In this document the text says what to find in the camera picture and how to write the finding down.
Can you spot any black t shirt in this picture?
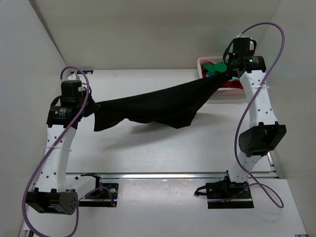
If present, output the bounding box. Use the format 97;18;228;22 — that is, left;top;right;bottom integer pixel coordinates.
94;73;229;132

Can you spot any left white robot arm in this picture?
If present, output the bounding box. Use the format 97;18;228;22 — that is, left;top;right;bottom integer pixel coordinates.
26;80;98;215

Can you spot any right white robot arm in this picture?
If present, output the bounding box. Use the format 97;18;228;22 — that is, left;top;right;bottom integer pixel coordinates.
194;37;287;201

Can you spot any green t shirt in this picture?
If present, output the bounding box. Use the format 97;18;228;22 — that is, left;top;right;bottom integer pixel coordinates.
202;62;227;73

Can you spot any red t shirt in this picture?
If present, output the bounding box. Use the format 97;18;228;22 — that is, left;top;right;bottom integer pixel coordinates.
202;69;243;89

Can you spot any teal t shirt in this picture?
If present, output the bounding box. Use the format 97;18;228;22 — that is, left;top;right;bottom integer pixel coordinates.
205;72;238;81

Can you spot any white plastic laundry basket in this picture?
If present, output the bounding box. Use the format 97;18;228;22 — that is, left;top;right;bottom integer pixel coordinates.
197;56;244;96

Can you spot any pink t shirt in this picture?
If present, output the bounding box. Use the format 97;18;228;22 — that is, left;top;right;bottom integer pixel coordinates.
199;58;213;66

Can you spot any blue label sticker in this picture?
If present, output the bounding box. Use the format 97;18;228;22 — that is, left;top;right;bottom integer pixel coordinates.
77;70;94;75

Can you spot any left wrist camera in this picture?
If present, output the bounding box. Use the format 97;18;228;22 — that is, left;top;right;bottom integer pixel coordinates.
65;72;80;80

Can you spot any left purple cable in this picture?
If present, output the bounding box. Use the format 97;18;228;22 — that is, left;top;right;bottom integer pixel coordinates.
21;66;114;236

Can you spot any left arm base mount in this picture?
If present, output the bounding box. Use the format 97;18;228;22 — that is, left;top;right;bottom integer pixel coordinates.
68;173;119;207

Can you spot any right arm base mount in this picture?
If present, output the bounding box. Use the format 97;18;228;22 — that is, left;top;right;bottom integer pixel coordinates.
194;172;254;209

